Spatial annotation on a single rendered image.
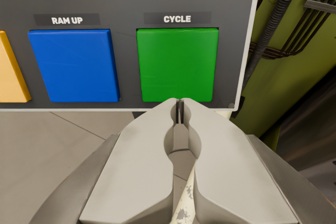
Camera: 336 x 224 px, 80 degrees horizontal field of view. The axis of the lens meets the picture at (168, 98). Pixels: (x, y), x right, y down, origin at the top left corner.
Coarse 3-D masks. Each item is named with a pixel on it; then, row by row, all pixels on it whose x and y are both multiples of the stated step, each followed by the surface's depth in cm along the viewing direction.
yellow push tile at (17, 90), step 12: (0, 36) 19; (0, 48) 19; (0, 60) 20; (12, 60) 20; (0, 72) 20; (12, 72) 20; (0, 84) 21; (12, 84) 21; (24, 84) 22; (0, 96) 22; (12, 96) 22; (24, 96) 22
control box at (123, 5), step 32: (0, 0) 18; (32, 0) 18; (64, 0) 18; (96, 0) 18; (128, 0) 17; (160, 0) 17; (192, 0) 17; (224, 0) 17; (256, 0) 17; (128, 32) 19; (224, 32) 19; (32, 64) 21; (128, 64) 20; (224, 64) 20; (32, 96) 22; (128, 96) 22; (224, 96) 22
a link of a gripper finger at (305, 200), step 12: (252, 144) 8; (264, 144) 8; (264, 156) 8; (276, 156) 8; (276, 168) 7; (288, 168) 7; (276, 180) 7; (288, 180) 7; (300, 180) 7; (288, 192) 6; (300, 192) 6; (312, 192) 6; (288, 204) 6; (300, 204) 6; (312, 204) 6; (324, 204) 6; (300, 216) 6; (312, 216) 6; (324, 216) 6
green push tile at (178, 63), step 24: (144, 48) 19; (168, 48) 19; (192, 48) 19; (216, 48) 19; (144, 72) 20; (168, 72) 20; (192, 72) 20; (144, 96) 21; (168, 96) 21; (192, 96) 21
